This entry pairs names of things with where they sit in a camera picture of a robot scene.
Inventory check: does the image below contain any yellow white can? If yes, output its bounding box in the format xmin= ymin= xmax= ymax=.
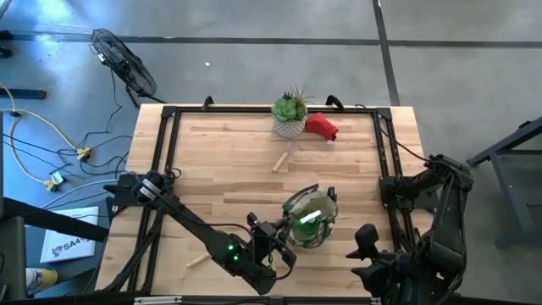
xmin=25 ymin=267 xmax=59 ymax=293

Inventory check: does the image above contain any yellow floor cable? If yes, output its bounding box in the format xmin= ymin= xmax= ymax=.
xmin=0 ymin=82 xmax=92 ymax=191

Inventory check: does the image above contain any yellow grey cable plug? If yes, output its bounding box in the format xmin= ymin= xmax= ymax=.
xmin=43 ymin=170 xmax=68 ymax=192

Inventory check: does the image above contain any white frame bracket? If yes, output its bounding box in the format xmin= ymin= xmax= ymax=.
xmin=134 ymin=296 xmax=184 ymax=305

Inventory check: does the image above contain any wooden-handled hand rake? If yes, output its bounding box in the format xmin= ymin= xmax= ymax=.
xmin=271 ymin=141 xmax=301 ymax=173

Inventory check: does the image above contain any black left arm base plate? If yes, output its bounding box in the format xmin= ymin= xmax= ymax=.
xmin=102 ymin=173 xmax=170 ymax=209

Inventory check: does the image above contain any succulent in white patterned pot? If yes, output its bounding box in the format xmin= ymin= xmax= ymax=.
xmin=269 ymin=82 xmax=315 ymax=140

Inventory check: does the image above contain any grey metal bench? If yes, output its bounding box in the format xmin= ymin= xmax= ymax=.
xmin=466 ymin=115 xmax=542 ymax=250

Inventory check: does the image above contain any wooden-handled steel trowel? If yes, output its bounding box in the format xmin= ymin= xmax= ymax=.
xmin=184 ymin=252 xmax=213 ymax=269

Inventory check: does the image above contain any white printed box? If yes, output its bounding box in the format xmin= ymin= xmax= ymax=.
xmin=39 ymin=206 xmax=101 ymax=264

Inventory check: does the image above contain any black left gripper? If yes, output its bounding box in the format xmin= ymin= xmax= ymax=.
xmin=246 ymin=210 xmax=298 ymax=269

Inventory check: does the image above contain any black floor cable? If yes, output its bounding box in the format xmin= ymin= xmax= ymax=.
xmin=54 ymin=69 xmax=136 ymax=179

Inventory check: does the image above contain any black floor bar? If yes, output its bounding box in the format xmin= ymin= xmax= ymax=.
xmin=0 ymin=88 xmax=48 ymax=102

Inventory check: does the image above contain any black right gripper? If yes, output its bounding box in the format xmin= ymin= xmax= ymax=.
xmin=345 ymin=249 xmax=410 ymax=300

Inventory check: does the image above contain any cream canvas bag green trim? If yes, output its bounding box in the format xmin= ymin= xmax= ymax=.
xmin=279 ymin=182 xmax=340 ymax=250

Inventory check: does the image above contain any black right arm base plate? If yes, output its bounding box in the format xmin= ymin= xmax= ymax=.
xmin=379 ymin=175 xmax=441 ymax=213

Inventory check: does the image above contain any black floor fan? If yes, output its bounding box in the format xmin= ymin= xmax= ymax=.
xmin=89 ymin=27 xmax=169 ymax=108

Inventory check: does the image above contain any white floor cable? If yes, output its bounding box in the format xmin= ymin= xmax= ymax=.
xmin=40 ymin=178 xmax=120 ymax=212

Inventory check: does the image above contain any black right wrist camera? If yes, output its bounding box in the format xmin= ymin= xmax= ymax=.
xmin=354 ymin=223 xmax=381 ymax=258

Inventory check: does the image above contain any red gardening glove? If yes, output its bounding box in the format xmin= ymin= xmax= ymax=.
xmin=304 ymin=111 xmax=340 ymax=142

